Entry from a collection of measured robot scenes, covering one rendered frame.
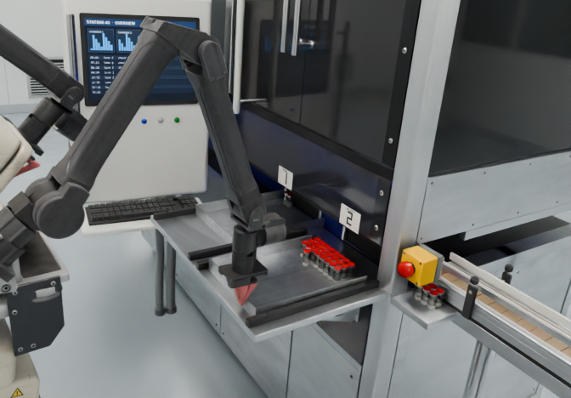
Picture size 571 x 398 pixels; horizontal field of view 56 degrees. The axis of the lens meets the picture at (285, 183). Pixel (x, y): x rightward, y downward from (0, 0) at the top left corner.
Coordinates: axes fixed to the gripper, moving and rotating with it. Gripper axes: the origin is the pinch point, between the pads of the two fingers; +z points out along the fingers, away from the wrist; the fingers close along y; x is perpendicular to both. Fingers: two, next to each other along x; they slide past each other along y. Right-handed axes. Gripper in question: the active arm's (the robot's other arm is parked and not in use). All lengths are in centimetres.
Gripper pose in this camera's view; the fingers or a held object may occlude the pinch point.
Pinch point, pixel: (240, 301)
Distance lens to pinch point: 132.6
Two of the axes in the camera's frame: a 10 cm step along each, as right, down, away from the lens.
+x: -5.4, -3.4, 7.7
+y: 8.4, -1.2, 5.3
